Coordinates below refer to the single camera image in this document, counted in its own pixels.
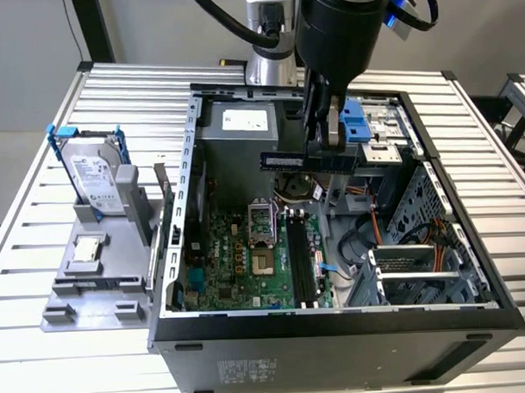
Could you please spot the black RAM slot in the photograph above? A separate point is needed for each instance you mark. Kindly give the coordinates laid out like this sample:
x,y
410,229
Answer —
x,y
304,259
310,259
298,260
293,260

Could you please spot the dark RAM stick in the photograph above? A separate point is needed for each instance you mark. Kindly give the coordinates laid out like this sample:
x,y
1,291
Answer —
x,y
97,283
283,162

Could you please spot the green motherboard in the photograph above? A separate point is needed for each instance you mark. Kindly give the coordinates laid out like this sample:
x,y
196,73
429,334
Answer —
x,y
274,291

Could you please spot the blue drive latch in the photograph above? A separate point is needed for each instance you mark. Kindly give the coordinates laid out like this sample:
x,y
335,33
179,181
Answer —
x,y
357,120

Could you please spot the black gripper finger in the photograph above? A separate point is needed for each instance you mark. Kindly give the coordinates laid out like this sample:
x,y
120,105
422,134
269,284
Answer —
x,y
335,125
315,112

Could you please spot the silver hard disk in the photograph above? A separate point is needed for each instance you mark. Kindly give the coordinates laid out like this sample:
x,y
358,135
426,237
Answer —
x,y
94,181

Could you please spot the neighbouring metal table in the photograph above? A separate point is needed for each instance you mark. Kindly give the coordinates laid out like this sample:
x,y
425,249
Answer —
x,y
517,88

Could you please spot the CPU socket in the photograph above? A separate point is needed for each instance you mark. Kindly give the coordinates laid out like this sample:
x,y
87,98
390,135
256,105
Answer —
x,y
263,261

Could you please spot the black upright post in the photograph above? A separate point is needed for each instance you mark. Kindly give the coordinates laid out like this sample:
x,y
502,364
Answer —
x,y
95,30

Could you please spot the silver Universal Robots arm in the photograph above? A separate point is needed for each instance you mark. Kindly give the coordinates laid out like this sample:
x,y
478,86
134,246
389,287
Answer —
x,y
267,71

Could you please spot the silver disk bay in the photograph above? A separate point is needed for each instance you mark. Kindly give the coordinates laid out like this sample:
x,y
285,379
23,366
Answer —
x,y
416,275

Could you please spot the black open PC case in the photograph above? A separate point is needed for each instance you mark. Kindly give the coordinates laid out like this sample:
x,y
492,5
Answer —
x,y
294,359

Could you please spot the black cooler fan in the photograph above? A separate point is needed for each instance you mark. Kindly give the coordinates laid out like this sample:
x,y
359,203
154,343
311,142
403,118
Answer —
x,y
294,187

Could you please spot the blue disk carrier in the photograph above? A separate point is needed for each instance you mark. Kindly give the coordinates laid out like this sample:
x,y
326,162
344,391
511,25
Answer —
x,y
66,131

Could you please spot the silver CPU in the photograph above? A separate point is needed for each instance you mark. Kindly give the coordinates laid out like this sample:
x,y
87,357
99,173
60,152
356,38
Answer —
x,y
86,250

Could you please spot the grey power supply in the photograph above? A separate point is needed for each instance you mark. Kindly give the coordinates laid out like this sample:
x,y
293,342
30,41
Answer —
x,y
240,163

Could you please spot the grey parts rack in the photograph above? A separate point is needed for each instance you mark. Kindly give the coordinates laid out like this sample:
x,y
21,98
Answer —
x,y
117,240

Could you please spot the black table corner cap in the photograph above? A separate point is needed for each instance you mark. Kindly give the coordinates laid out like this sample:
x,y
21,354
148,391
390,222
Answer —
x,y
85,67
449,75

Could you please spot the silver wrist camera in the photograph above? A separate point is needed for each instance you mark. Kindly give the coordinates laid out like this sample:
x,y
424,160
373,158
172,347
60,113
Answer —
x,y
401,21

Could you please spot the silver drive bay cage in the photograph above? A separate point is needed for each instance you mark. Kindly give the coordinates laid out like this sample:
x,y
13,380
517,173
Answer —
x,y
382,153

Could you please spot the blue chipset heatsink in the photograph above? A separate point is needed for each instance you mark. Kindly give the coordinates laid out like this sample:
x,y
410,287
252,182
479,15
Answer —
x,y
197,280

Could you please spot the green graphics card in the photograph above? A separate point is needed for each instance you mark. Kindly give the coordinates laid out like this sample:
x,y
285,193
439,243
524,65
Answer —
x,y
171,208

